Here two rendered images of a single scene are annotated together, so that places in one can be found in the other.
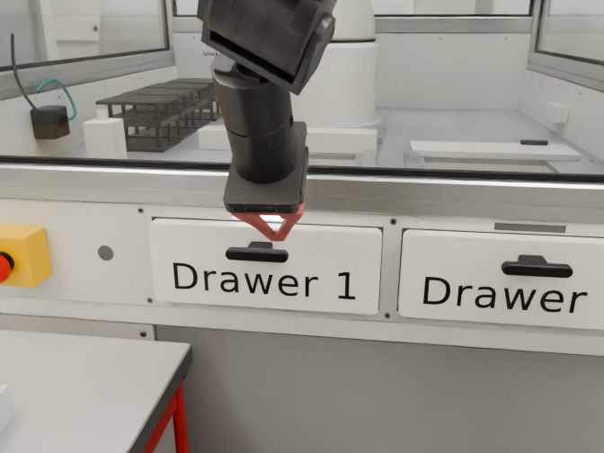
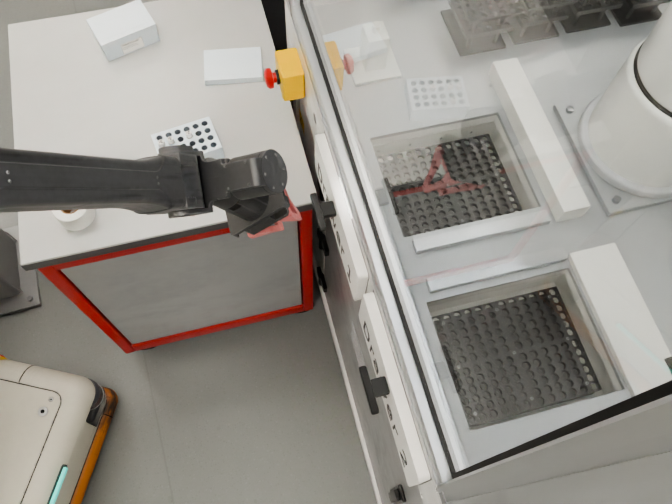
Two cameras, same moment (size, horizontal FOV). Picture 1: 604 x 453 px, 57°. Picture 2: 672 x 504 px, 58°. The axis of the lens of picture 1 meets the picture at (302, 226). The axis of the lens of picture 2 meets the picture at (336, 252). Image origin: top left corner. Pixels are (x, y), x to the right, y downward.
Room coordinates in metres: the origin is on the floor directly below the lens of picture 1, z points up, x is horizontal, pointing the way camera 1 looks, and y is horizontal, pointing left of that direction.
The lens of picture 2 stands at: (0.41, -0.41, 1.82)
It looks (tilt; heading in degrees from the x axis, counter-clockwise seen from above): 65 degrees down; 64
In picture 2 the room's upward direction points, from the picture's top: 4 degrees clockwise
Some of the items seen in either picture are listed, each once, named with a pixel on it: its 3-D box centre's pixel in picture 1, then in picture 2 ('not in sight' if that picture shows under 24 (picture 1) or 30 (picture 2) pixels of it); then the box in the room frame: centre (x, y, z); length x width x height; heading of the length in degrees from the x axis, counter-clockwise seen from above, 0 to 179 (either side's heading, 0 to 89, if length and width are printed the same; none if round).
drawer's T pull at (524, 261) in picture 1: (533, 264); (376, 387); (0.57, -0.26, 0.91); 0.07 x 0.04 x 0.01; 82
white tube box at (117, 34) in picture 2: not in sight; (124, 30); (0.39, 0.70, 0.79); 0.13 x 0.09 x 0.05; 9
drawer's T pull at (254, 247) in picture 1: (259, 251); (324, 210); (0.61, 0.05, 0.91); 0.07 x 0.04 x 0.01; 82
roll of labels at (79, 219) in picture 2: not in sight; (73, 210); (0.19, 0.29, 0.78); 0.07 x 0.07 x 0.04
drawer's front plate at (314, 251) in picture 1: (263, 266); (339, 216); (0.64, 0.05, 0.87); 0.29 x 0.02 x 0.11; 82
